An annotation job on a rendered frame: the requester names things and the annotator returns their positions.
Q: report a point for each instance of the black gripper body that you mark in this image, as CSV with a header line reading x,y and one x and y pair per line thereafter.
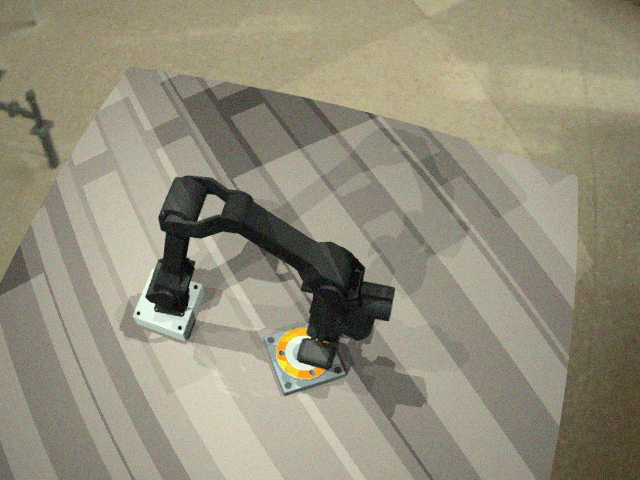
x,y
317,353

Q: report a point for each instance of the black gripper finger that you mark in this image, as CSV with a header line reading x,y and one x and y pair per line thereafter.
x,y
310,330

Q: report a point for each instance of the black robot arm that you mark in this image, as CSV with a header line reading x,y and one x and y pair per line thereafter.
x,y
328,271

